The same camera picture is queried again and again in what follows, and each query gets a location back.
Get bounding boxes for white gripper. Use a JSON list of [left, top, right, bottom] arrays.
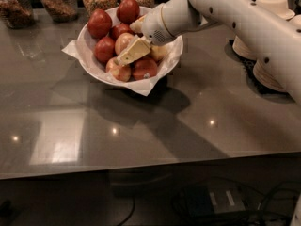
[[114, 0, 202, 65]]

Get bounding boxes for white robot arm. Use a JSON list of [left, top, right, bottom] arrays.
[[117, 0, 301, 104]]

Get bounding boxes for large yellow-red centre apple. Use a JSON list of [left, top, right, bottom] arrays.
[[115, 33, 134, 55]]

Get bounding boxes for red apple centre back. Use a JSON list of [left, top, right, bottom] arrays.
[[109, 23, 134, 40]]

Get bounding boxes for red apple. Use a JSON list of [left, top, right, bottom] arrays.
[[117, 0, 140, 24], [109, 23, 134, 40], [87, 8, 112, 39], [132, 57, 158, 80], [94, 37, 115, 63]]

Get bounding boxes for yellow apple right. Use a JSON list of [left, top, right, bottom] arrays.
[[148, 45, 167, 62]]

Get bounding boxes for red apple top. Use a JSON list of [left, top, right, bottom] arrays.
[[117, 0, 140, 24]]

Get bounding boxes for red apple front right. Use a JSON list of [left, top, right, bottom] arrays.
[[132, 57, 158, 80]]

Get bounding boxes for yellow-red apple front left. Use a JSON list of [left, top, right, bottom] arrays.
[[105, 57, 131, 82]]

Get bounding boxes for red apple upper left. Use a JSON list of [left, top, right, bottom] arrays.
[[87, 8, 112, 39]]

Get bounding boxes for white bowl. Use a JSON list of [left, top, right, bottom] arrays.
[[76, 6, 184, 89]]

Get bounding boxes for white paper liner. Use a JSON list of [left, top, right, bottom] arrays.
[[61, 7, 183, 97]]

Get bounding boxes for glass jar with label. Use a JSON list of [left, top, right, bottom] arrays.
[[40, 0, 78, 23]]

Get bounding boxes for glass jar far left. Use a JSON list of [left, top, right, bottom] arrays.
[[0, 0, 35, 29]]

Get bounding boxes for front stack paper bowls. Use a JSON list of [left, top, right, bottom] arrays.
[[253, 60, 285, 92]]

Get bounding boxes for black tray mat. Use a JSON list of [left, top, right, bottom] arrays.
[[234, 52, 293, 101]]

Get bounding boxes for tall stack paper bowls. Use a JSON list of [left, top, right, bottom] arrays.
[[232, 0, 296, 61]]

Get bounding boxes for black power adapter box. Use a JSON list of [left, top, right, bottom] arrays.
[[184, 184, 249, 218]]

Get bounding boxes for black cable on floor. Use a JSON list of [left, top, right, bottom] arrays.
[[116, 196, 136, 226]]

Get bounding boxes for black cable bundle right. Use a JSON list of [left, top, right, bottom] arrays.
[[170, 176, 301, 226]]

